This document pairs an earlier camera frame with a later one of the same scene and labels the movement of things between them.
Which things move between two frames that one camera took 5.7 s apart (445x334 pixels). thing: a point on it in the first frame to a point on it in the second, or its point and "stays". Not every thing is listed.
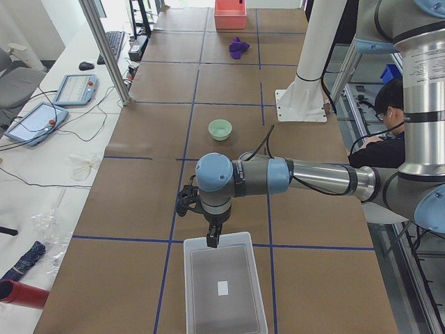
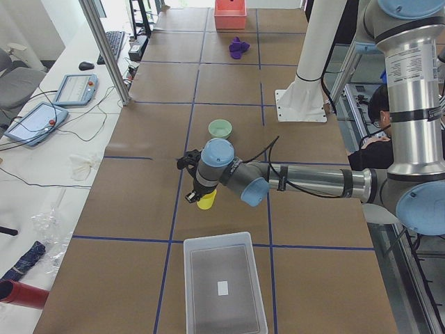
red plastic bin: (230, 14) stays
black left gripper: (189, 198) to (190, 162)
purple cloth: (238, 47) stays
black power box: (135, 51) stays
